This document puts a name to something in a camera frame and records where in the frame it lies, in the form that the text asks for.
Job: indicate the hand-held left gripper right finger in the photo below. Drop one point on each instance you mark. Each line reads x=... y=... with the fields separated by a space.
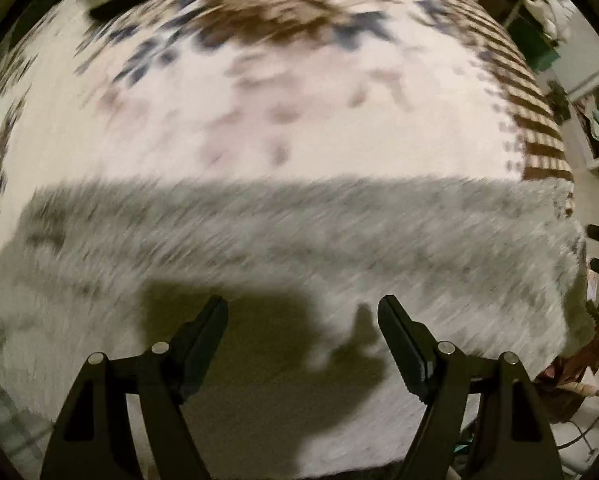
x=404 y=350

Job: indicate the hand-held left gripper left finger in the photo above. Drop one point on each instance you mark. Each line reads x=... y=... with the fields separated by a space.
x=204 y=345

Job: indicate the grey fleece pants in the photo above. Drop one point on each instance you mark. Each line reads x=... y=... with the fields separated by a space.
x=279 y=240

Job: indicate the brown bag on floor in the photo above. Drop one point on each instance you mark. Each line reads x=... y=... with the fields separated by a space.
x=579 y=360

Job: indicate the teal rack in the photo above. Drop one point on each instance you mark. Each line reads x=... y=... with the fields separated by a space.
x=462 y=449

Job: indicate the brown checked sheet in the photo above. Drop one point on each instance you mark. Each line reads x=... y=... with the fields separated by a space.
x=529 y=110

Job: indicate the white wardrobe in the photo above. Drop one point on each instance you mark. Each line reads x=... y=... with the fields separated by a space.
x=594 y=75

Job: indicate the teal stool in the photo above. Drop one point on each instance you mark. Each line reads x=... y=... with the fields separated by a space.
x=534 y=45

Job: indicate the pale striped cloth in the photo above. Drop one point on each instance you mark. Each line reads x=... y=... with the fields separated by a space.
x=4 y=410

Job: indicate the white puffy jacket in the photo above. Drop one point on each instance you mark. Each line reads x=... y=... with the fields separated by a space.
x=544 y=5

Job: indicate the floral blanket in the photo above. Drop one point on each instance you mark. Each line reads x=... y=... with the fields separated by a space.
x=279 y=110

